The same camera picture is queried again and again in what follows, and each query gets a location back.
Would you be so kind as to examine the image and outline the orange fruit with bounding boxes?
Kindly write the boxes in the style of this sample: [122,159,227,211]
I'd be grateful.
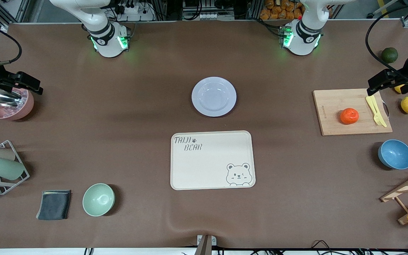
[340,108,360,125]

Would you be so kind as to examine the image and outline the pale lilac round plate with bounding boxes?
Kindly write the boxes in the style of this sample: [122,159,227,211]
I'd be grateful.
[191,76,237,118]

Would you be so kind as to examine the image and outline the yellow plastic knife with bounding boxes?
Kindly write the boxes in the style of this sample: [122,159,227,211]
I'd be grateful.
[365,96,382,126]

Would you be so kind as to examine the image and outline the shiny metal scoop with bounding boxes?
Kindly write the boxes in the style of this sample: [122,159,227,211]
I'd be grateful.
[0,89,22,107]

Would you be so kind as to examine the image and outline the dark green avocado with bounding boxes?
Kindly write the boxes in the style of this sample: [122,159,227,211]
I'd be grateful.
[381,47,399,64]

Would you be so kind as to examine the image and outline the clear plastic ice cubes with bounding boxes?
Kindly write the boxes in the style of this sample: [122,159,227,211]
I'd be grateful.
[0,93,27,117]

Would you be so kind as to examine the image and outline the pink bowl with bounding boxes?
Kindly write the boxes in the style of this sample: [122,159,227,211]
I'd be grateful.
[0,87,34,121]

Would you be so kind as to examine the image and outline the wooden cutting board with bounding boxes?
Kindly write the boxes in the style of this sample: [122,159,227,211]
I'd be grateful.
[313,88,393,136]

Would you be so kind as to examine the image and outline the blue bowl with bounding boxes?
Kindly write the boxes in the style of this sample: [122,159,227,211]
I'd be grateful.
[378,139,408,170]

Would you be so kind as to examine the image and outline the green cup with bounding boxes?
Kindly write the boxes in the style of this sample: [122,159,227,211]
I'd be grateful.
[0,157,25,181]

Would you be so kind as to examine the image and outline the wooden peg rack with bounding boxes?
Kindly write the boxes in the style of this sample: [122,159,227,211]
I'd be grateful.
[380,166,408,225]

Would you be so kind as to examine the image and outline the folded dark grey cloth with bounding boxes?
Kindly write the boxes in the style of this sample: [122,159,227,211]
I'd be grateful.
[36,190,72,221]

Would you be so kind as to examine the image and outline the pile of orange fruits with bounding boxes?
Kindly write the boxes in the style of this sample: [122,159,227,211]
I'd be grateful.
[260,0,305,20]

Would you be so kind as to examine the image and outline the white power strip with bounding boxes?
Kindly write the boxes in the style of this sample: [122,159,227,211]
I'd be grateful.
[117,0,155,22]
[199,12,226,21]

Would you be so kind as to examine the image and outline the mint green bowl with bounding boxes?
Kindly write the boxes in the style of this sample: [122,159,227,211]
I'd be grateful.
[82,183,115,217]

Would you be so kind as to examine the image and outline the cream bear print tray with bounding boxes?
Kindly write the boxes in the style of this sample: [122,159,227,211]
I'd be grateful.
[170,130,256,191]

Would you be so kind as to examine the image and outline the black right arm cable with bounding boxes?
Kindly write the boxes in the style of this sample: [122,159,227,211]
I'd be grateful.
[0,18,23,68]

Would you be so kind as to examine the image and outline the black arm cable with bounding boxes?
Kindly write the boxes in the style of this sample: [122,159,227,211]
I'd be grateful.
[365,0,408,78]
[0,18,23,68]

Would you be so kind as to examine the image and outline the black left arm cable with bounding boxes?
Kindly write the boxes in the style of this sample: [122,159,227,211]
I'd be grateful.
[365,0,408,78]

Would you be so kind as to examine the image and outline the grey wire cup rack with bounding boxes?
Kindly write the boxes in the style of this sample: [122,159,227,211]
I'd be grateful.
[0,140,30,196]

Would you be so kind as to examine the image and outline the metal table edge bracket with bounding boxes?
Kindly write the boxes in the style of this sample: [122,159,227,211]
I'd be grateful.
[194,234,217,255]

